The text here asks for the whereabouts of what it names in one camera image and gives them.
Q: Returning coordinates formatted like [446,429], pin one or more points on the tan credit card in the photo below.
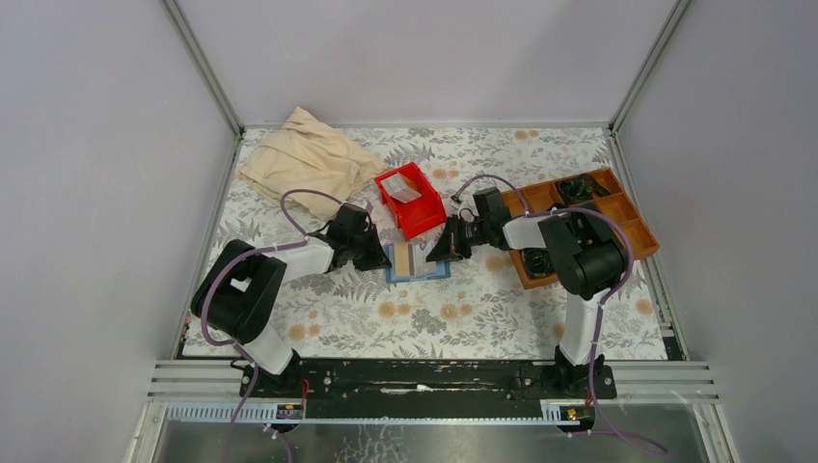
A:
[402,260]

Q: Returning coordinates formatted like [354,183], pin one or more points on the stack of credit cards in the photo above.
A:
[401,188]

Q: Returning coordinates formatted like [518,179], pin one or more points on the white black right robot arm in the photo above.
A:
[583,249]

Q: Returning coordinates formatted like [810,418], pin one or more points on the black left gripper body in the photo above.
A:
[366,254]

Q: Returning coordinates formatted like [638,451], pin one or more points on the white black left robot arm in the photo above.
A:
[238,294]

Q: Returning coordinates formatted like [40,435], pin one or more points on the beige crumpled cloth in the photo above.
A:
[317,160]

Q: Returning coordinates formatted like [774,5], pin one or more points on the red plastic bin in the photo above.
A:
[419,215]

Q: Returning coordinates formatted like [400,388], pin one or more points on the wooden compartment tray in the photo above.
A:
[600,188]

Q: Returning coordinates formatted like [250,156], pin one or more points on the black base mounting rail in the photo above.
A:
[362,389]

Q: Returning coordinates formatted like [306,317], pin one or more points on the floral patterned table mat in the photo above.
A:
[481,311]

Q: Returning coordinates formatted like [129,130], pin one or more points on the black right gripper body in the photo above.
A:
[463,236]

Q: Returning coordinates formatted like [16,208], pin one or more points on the blue card holder wallet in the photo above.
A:
[422,270]

